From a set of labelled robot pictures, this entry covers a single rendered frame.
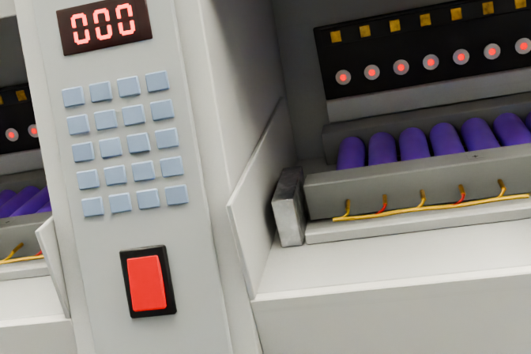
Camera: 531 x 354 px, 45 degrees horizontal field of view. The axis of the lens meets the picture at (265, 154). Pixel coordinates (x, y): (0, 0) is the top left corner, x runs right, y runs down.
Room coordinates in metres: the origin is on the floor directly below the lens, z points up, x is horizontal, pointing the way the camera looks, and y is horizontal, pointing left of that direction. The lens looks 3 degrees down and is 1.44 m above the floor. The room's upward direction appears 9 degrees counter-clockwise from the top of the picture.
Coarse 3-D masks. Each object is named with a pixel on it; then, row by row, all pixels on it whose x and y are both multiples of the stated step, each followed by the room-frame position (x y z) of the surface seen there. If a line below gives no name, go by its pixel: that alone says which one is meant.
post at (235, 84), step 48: (192, 0) 0.30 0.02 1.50; (240, 0) 0.39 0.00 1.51; (192, 48) 0.30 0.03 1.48; (240, 48) 0.37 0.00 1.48; (48, 96) 0.32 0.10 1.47; (192, 96) 0.30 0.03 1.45; (240, 96) 0.35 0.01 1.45; (48, 144) 0.32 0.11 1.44; (240, 144) 0.33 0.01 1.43; (240, 288) 0.30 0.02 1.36; (240, 336) 0.30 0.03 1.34
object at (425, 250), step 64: (512, 0) 0.43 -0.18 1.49; (320, 64) 0.46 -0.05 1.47; (384, 64) 0.45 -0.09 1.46; (448, 64) 0.45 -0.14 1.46; (512, 64) 0.44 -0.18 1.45; (384, 128) 0.44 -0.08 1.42; (448, 128) 0.41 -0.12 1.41; (512, 128) 0.39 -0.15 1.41; (256, 192) 0.34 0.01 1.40; (320, 192) 0.36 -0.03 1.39; (384, 192) 0.35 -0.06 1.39; (448, 192) 0.35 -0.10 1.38; (512, 192) 0.34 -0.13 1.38; (256, 256) 0.31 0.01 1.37; (320, 256) 0.33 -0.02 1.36; (384, 256) 0.31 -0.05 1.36; (448, 256) 0.30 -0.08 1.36; (512, 256) 0.29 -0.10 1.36; (256, 320) 0.30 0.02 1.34; (320, 320) 0.30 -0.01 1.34; (384, 320) 0.29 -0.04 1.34; (448, 320) 0.29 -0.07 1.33; (512, 320) 0.28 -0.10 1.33
